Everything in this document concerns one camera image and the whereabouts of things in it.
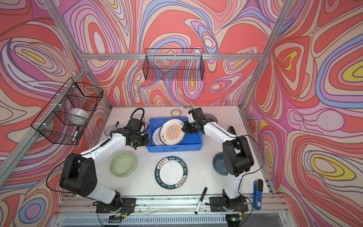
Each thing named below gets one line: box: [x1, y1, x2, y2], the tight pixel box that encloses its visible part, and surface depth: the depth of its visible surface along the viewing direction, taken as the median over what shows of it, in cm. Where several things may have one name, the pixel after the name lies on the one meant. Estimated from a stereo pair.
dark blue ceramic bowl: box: [212, 152, 229, 176], surface depth 88 cm
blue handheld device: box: [252, 178, 264, 211], surface depth 76 cm
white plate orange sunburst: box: [159, 118, 186, 146], surface depth 95 cm
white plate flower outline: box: [152, 125, 165, 147], surface depth 98 cm
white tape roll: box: [66, 107, 90, 126], surface depth 73 cm
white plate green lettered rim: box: [154, 156, 188, 190], surface depth 86 cm
